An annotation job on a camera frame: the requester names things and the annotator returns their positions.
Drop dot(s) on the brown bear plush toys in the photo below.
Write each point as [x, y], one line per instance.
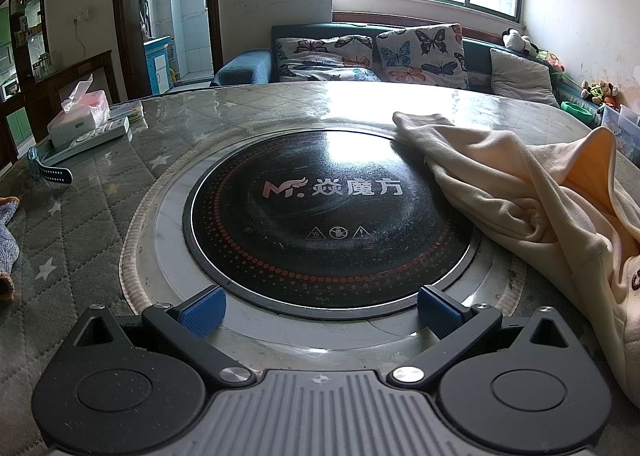
[599, 91]

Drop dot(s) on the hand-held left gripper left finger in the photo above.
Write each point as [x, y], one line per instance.
[202, 312]

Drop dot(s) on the green pink plush toy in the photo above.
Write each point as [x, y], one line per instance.
[549, 60]

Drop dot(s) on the cream hooded sweatshirt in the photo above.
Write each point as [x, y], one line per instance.
[525, 196]

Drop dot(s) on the blue bathroom cabinet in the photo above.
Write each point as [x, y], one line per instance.
[156, 63]

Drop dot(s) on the wide butterfly print pillow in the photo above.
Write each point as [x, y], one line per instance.
[320, 58]

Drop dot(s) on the white remote control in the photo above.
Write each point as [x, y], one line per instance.
[95, 136]

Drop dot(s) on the square butterfly print pillow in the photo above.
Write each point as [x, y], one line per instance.
[425, 55]

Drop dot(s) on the dark wooden shelf cabinet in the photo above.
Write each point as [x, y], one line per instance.
[65, 85]

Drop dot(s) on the blue armrest cover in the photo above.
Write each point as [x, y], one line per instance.
[242, 66]

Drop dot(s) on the round black glass cooktop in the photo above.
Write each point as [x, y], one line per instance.
[325, 246]

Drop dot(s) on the panda plush toy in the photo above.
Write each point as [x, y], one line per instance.
[515, 39]

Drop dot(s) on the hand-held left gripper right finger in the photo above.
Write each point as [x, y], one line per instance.
[439, 312]

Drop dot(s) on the grey pillow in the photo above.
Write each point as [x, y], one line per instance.
[522, 78]

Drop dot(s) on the flat green white box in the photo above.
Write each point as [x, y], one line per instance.
[127, 110]

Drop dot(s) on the dark teal sofa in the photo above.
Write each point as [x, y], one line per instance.
[480, 55]

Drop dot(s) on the white cardboard box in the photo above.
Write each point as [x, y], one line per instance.
[70, 130]

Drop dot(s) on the white wall socket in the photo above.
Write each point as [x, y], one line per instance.
[81, 16]

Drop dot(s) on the dark wooden door frame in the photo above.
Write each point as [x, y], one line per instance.
[122, 25]

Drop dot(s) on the clear plastic storage box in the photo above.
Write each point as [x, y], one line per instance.
[622, 130]

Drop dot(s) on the grey blue knitted cloth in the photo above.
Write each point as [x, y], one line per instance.
[6, 246]

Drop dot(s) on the green plastic bowl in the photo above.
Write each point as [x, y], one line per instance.
[577, 111]

